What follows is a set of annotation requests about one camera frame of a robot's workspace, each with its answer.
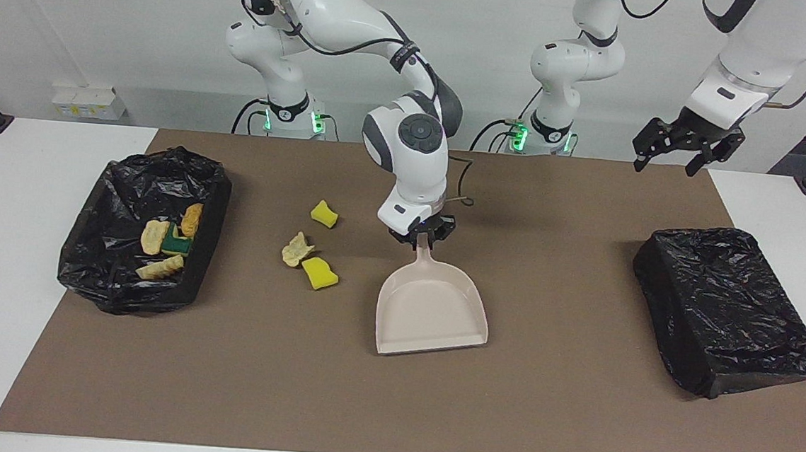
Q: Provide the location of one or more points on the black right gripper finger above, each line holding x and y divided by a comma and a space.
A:
437, 238
410, 241

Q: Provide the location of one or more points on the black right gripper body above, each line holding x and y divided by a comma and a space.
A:
431, 222

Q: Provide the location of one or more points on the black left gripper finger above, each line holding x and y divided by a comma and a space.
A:
642, 147
717, 150

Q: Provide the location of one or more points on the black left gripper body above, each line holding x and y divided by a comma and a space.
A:
697, 132

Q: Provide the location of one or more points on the beige plastic dustpan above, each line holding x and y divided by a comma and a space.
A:
433, 306

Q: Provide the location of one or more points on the small yellow sponge piece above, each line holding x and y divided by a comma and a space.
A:
324, 213

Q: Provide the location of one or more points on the large yellow sponge piece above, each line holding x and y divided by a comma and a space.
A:
319, 273

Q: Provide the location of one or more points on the pale foam chunk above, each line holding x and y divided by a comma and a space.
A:
298, 248

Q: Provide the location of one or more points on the brown bread roll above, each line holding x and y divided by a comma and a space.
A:
192, 220

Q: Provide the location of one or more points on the yellow sponge with green back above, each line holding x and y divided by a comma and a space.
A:
176, 244

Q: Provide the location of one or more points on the orange striped croissant piece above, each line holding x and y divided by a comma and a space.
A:
162, 267

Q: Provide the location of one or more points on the pale tan stone-like chunk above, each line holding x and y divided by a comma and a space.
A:
154, 237

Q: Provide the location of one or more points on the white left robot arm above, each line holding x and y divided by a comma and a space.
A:
570, 60

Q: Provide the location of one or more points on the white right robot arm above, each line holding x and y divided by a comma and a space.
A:
414, 170

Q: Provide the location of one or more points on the black bag lined empty bin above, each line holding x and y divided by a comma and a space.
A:
723, 312

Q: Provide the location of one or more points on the black bag lined trash bin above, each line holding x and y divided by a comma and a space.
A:
101, 283

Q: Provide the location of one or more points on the large brown table mat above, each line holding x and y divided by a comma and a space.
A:
539, 406

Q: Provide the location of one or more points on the white wall power boxes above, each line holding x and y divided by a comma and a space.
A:
89, 101

